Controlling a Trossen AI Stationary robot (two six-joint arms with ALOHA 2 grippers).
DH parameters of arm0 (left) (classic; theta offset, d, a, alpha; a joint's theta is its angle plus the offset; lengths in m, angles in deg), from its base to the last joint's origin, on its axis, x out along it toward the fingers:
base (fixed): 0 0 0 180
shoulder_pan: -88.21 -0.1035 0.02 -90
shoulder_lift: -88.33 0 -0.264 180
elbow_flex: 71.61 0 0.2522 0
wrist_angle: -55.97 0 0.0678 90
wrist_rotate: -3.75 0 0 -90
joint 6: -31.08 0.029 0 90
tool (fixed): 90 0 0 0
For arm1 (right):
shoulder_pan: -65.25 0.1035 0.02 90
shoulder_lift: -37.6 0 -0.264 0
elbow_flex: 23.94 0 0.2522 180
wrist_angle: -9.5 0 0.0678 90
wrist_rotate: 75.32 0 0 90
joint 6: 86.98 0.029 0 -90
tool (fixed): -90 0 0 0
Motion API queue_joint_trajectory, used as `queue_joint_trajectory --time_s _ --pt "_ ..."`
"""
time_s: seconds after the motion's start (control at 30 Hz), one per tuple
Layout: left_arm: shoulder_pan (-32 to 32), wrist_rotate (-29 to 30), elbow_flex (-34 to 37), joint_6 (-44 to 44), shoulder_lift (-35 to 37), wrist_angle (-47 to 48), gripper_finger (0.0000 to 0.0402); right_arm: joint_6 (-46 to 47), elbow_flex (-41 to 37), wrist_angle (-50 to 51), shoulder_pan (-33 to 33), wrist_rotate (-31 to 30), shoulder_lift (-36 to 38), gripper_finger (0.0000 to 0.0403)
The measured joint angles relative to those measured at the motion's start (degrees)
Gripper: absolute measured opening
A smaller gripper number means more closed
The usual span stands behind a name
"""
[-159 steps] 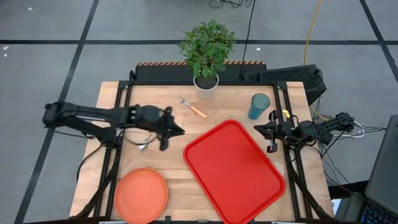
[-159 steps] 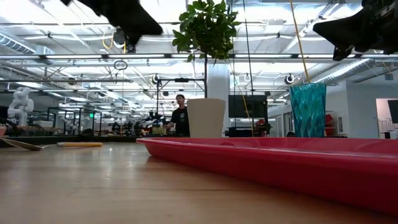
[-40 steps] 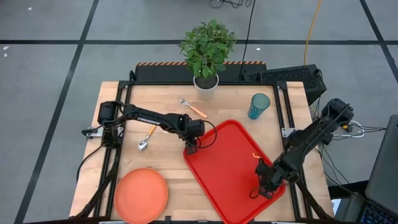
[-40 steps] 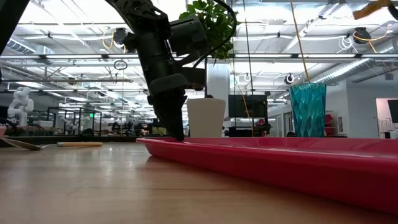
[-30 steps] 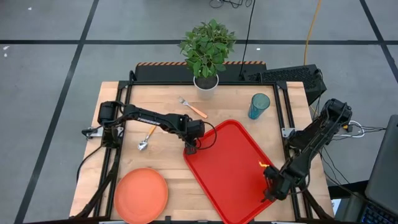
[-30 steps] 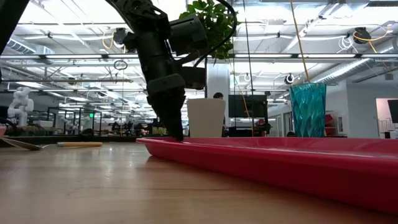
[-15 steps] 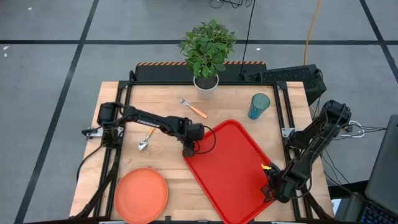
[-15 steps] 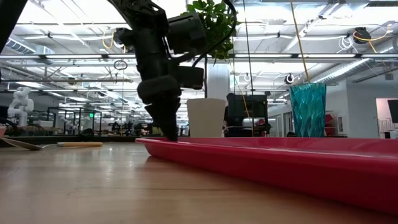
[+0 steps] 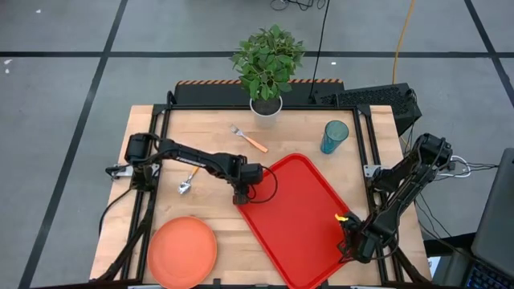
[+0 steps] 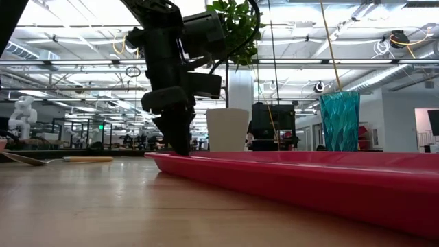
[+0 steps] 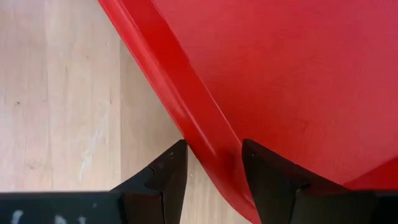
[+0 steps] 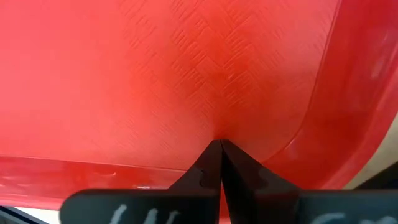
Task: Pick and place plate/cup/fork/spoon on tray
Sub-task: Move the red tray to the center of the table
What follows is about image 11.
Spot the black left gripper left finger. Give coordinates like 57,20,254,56
110,139,189,224

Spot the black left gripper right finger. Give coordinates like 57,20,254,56
241,138,379,224

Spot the red plastic tray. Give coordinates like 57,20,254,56
98,0,398,224

